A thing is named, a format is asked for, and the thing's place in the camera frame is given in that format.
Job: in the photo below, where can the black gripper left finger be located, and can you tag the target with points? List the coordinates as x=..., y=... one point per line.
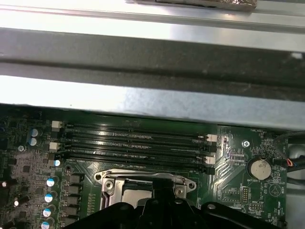
x=133, y=217

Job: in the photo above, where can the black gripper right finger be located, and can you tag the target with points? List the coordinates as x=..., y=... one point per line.
x=190, y=217

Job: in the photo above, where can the silver square CPU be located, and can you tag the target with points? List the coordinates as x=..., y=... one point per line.
x=135, y=197

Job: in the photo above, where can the CPU socket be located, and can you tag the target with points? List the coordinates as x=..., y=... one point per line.
x=107, y=189

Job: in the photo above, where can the black RAM slot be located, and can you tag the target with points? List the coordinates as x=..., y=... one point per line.
x=133, y=131
x=133, y=164
x=133, y=153
x=133, y=142

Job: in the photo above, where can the green motherboard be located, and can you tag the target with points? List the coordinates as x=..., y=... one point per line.
x=221, y=173

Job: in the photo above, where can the black pin header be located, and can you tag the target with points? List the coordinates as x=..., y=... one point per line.
x=245, y=194

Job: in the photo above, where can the grey inductor block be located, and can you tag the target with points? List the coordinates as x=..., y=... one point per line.
x=72, y=200
x=74, y=190
x=68, y=221
x=71, y=211
x=76, y=179

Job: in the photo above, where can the round coin battery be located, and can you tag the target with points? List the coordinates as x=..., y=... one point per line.
x=259, y=169

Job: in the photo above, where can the blue silver capacitor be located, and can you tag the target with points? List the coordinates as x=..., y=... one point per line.
x=45, y=225
x=51, y=182
x=47, y=211
x=34, y=141
x=35, y=132
x=49, y=198
x=57, y=163

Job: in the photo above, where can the silver board screw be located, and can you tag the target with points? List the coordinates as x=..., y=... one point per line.
x=245, y=143
x=22, y=148

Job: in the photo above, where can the black open PC case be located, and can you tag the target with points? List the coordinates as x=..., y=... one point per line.
x=143, y=59

